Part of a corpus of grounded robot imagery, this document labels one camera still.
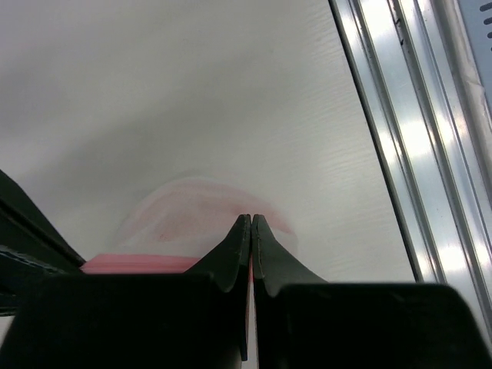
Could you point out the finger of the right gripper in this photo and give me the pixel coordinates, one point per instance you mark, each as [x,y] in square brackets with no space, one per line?
[31,248]

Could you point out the aluminium mounting rail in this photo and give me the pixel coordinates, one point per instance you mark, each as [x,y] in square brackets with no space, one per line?
[396,51]

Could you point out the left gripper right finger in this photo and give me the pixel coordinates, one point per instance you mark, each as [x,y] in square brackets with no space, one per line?
[274,268]

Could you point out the white mesh laundry bag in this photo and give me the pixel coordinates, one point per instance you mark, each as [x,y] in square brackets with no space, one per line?
[175,226]

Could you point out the slotted cable duct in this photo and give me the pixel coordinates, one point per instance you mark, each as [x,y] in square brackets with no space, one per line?
[477,20]

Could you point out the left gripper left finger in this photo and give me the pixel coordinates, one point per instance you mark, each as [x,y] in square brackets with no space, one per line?
[228,267]

